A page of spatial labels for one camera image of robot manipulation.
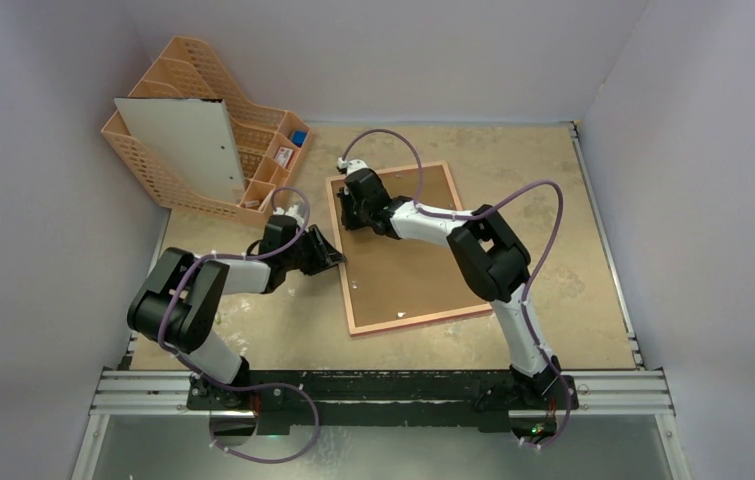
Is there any brown cardboard backing board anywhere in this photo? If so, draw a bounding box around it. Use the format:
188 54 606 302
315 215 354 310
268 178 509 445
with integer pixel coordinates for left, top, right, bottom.
332 168 484 329

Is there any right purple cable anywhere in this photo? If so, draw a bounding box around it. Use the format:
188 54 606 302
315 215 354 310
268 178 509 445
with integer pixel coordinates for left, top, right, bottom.
335 129 574 452

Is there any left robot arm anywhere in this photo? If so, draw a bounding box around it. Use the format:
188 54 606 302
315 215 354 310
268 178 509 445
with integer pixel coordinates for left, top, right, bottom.
127 213 346 409

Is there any purple cable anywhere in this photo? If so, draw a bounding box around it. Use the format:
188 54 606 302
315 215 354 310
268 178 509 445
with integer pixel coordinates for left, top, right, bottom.
335 129 574 452
154 187 323 464

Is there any orange plastic file organizer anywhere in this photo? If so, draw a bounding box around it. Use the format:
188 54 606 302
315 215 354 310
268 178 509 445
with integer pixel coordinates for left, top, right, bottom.
101 36 314 227

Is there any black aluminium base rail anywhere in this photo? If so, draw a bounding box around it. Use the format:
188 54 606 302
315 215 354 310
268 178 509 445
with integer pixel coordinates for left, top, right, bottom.
88 369 675 439

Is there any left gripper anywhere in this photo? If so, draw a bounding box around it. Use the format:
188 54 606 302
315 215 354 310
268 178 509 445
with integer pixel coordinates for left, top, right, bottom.
282 226 343 276

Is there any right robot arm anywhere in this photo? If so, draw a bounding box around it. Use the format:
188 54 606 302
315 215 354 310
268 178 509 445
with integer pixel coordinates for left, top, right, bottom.
337 160 571 407

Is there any pink picture frame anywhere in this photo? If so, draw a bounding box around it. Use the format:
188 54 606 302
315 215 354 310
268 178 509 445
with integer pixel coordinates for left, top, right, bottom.
324 160 492 338

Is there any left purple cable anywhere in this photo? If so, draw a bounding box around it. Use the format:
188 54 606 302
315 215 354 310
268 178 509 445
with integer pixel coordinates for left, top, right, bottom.
154 187 323 464

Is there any blue item in organizer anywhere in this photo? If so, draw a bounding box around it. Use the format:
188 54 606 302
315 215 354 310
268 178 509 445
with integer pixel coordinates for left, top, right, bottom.
290 130 308 148

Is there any white red small box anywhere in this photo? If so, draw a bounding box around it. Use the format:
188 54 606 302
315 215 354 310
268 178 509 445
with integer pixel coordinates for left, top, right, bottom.
274 147 294 168

